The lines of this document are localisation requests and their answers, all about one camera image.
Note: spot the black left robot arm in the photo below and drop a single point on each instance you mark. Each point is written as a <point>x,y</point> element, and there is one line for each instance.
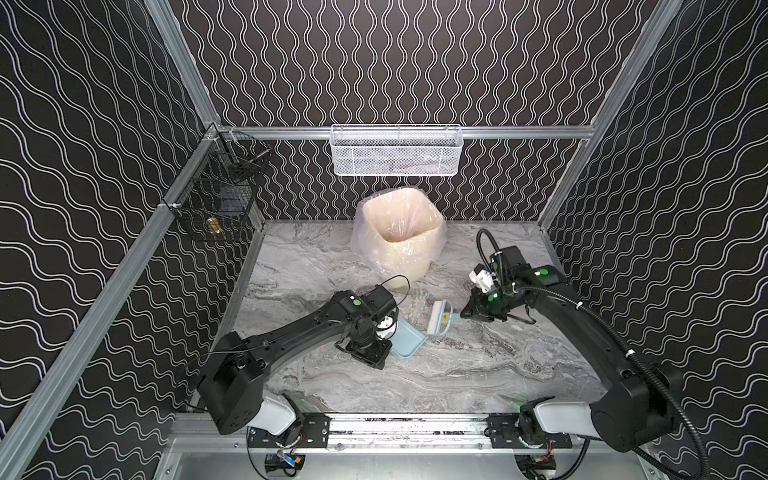
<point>233,374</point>

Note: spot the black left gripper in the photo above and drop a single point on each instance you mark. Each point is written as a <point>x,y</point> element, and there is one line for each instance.
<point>369,351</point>

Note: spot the black wire wall basket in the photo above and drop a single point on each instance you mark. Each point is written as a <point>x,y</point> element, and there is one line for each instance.
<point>216,204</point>

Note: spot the white mesh wall basket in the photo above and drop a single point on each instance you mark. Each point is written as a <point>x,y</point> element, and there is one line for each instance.
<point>431,150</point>

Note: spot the teal dustpan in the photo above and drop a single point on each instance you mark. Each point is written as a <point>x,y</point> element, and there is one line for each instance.
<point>406,339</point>

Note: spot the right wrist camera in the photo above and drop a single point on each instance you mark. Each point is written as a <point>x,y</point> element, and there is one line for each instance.
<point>484,279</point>

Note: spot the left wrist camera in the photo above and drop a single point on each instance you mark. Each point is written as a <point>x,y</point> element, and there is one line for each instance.
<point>388,325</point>

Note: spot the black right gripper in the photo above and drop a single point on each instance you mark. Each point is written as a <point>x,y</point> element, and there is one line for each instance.
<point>475,306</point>

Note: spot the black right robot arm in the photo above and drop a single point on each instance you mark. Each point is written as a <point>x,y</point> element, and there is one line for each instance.
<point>642,399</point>

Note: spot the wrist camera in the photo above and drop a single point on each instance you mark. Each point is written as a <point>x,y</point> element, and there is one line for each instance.
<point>484,279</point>
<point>388,325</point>

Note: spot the beige trash bin with liner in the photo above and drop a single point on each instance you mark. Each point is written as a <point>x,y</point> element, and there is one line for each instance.
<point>398,233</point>

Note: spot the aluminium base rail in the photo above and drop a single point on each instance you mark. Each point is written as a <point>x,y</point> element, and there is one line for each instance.
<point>381,433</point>

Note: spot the teal hand brush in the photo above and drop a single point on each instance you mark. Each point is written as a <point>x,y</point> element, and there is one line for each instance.
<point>440,308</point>

